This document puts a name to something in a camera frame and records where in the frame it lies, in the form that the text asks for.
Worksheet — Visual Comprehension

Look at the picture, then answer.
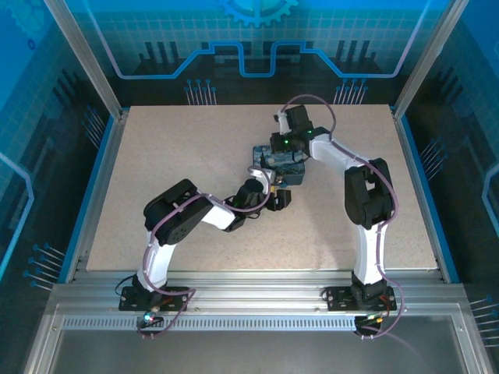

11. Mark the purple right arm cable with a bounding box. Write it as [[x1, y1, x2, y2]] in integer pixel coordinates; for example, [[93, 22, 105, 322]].
[[283, 94, 405, 342]]

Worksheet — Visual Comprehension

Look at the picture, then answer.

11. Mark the slotted grey cable duct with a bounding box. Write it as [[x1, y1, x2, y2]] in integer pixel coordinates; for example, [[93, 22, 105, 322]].
[[62, 316, 362, 332]]

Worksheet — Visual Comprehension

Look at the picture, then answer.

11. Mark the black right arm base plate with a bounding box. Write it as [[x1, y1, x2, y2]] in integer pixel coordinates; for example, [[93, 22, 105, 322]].
[[325, 286, 398, 312]]

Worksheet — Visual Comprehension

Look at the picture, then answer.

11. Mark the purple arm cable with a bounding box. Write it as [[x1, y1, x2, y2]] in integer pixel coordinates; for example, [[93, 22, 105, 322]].
[[283, 94, 405, 342], [136, 192, 274, 340]]

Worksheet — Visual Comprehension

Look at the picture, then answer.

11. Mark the aluminium table side rail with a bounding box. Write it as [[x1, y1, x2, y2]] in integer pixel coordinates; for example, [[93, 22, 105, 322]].
[[64, 108, 129, 284], [389, 104, 449, 284]]

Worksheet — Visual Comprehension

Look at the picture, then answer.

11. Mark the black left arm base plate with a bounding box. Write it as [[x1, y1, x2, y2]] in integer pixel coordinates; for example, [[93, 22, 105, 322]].
[[119, 286, 191, 312]]

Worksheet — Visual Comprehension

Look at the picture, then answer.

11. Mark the blue table edge strip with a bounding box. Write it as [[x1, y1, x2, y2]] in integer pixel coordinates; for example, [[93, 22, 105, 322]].
[[397, 112, 462, 284], [57, 115, 120, 284]]

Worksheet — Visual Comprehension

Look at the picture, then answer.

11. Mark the grey metal lower panel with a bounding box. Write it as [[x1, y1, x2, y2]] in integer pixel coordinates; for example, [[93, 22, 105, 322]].
[[23, 303, 492, 374]]

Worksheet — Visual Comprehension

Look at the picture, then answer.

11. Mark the blue starry night box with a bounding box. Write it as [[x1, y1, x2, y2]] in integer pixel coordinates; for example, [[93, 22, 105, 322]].
[[251, 143, 308, 187]]

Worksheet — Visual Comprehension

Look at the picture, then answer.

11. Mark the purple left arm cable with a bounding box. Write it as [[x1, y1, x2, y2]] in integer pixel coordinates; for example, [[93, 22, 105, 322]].
[[136, 192, 274, 340]]

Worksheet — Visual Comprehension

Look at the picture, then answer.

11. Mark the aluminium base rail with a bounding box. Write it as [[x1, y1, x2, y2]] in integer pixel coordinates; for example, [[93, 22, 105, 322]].
[[52, 268, 467, 312]]

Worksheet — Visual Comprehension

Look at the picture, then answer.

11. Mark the aluminium frame post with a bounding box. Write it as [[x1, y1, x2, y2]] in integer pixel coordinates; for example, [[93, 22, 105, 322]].
[[42, 0, 126, 120], [391, 0, 475, 120]]

